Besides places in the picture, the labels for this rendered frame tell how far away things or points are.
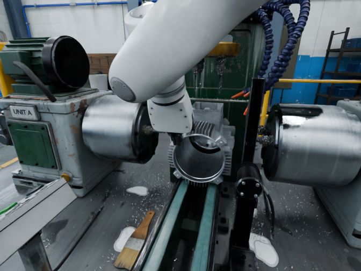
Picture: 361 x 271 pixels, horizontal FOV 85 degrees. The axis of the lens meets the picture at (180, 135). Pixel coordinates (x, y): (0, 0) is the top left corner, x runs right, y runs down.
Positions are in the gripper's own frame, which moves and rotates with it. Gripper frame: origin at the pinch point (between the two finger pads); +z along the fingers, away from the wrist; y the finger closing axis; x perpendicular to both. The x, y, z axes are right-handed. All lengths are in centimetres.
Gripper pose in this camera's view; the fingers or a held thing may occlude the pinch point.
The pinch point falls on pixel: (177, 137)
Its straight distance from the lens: 55.0
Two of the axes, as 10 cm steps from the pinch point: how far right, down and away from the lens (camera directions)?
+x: 2.1, -7.7, 6.0
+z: 1.2, 6.3, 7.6
